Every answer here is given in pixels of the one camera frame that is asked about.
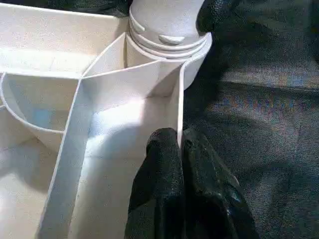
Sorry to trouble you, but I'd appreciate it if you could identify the black plastic mat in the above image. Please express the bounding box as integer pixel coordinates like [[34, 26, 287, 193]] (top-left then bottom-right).
[[0, 0, 319, 239]]

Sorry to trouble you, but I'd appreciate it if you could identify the white plastic table leg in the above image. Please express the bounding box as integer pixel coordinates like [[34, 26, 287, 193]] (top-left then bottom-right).
[[128, 0, 213, 59]]

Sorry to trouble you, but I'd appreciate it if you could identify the white plastic table top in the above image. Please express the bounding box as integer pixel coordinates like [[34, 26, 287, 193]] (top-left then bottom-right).
[[0, 2, 213, 239]]

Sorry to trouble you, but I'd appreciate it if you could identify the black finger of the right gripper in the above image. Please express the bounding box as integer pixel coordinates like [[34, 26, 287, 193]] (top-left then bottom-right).
[[196, 0, 240, 36]]

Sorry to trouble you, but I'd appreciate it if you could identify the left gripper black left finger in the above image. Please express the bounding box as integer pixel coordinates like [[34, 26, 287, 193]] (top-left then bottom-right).
[[124, 128, 186, 239]]

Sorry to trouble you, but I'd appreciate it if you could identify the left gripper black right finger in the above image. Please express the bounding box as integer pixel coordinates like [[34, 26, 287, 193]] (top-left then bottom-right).
[[180, 126, 261, 239]]

